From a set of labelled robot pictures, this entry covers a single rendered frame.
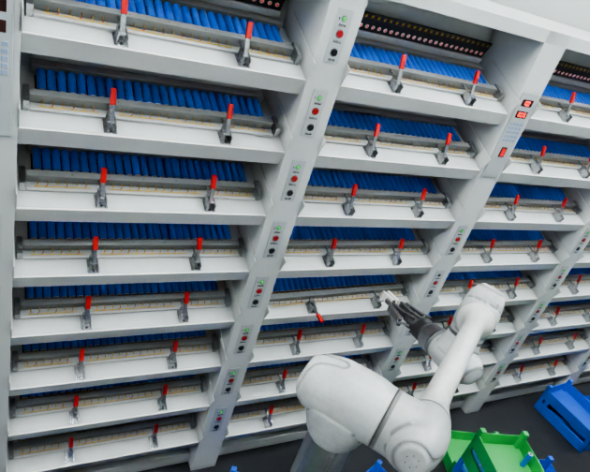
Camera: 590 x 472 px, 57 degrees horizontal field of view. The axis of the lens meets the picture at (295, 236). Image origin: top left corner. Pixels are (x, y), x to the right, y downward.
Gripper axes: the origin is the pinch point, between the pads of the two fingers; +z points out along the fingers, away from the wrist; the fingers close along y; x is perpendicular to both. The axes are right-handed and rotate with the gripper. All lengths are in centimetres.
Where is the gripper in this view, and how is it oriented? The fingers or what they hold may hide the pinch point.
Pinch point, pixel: (390, 299)
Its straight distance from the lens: 190.4
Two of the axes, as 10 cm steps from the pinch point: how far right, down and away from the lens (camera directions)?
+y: 8.7, 0.1, 4.9
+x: 2.2, -9.0, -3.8
